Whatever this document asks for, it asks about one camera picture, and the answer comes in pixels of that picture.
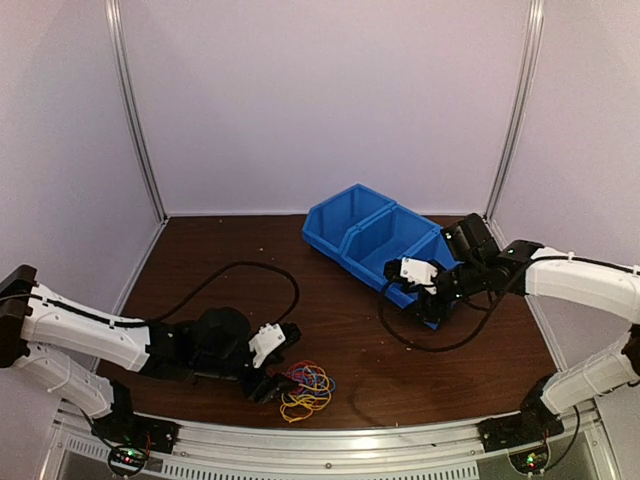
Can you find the left aluminium frame post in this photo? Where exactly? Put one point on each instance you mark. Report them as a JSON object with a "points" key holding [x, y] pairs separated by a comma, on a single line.
{"points": [[132, 115]]}

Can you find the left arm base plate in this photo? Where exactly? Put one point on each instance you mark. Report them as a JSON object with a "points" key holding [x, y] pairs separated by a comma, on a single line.
{"points": [[138, 431]]}

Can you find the blue bin near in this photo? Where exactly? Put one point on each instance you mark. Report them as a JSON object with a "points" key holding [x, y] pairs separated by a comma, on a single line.
{"points": [[437, 250]]}

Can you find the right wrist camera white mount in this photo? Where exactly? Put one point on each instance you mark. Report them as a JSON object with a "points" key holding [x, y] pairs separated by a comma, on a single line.
{"points": [[412, 275]]}

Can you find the front aluminium rail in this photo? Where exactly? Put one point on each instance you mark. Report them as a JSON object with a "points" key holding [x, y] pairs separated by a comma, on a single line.
{"points": [[446, 450]]}

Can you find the blue bin middle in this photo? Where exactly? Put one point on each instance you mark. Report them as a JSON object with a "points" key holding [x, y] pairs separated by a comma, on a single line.
{"points": [[387, 236]]}

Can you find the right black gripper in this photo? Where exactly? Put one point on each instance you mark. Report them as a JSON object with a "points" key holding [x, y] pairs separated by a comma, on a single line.
{"points": [[427, 308]]}

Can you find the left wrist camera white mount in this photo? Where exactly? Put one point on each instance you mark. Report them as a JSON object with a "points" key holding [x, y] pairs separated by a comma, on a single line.
{"points": [[264, 342]]}

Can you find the right aluminium frame post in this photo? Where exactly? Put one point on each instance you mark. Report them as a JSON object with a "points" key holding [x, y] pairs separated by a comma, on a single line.
{"points": [[529, 59]]}

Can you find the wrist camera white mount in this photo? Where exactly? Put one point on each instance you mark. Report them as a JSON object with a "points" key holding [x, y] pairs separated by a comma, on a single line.
{"points": [[264, 342], [412, 275]]}

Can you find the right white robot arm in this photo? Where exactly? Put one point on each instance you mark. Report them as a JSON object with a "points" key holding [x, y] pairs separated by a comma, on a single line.
{"points": [[527, 268]]}

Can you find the blue bin far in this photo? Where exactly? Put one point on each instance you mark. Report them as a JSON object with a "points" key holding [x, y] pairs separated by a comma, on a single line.
{"points": [[328, 223]]}

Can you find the aluminium frame post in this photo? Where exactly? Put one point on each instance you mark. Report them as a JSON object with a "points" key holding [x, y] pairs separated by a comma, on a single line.
{"points": [[529, 59], [132, 115]]}

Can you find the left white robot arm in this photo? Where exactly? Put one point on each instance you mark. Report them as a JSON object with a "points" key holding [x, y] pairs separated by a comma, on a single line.
{"points": [[39, 329]]}

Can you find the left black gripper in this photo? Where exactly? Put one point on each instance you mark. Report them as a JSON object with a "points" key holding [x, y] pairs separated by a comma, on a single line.
{"points": [[268, 389]]}

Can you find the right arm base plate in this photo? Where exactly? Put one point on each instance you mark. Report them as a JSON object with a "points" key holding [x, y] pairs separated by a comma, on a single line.
{"points": [[498, 433]]}

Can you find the blue bin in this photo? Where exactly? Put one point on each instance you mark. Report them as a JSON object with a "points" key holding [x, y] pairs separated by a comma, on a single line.
{"points": [[387, 236], [328, 223], [437, 250]]}

